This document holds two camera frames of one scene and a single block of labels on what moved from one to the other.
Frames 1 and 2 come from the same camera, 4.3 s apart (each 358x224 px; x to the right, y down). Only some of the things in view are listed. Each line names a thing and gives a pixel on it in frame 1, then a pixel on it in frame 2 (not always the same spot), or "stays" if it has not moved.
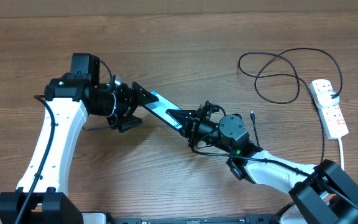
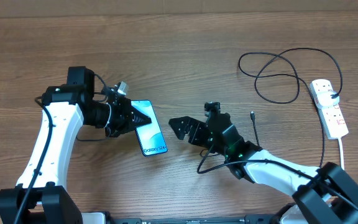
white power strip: x=332 y=118 stays
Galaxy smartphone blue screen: x=159 y=108 -> x=150 y=135
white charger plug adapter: x=325 y=99 stays
